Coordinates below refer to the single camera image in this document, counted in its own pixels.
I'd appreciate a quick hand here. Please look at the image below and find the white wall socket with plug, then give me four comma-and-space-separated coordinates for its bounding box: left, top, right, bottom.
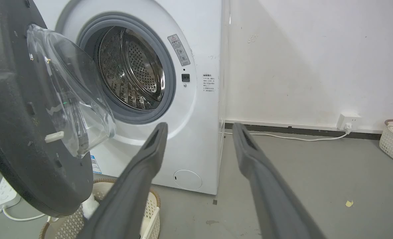
336, 113, 362, 134

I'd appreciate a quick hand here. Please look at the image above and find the white power strip cable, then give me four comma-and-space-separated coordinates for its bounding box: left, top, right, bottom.
2, 207, 47, 222

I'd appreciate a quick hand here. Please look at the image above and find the white wall socket cable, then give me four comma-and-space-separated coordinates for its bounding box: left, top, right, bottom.
224, 131, 350, 142

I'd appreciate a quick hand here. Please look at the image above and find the white woven laundry basket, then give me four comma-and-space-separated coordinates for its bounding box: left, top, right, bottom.
39, 179, 161, 239

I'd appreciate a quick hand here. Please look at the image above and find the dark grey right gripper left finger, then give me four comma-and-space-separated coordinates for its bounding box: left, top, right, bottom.
76, 122, 169, 239

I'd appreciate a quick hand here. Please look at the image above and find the white cloth in basket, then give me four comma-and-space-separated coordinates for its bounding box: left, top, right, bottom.
81, 194, 100, 220

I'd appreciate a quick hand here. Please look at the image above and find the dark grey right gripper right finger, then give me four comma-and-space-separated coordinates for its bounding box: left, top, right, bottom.
232, 122, 327, 239

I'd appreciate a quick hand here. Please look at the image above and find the black round washing machine door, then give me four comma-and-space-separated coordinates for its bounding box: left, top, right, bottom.
0, 0, 117, 217

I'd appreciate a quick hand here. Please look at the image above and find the white front-load washing machine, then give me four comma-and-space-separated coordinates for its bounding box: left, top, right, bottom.
33, 0, 231, 195

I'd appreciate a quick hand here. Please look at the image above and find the white power strip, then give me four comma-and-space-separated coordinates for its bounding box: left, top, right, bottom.
0, 177, 22, 213

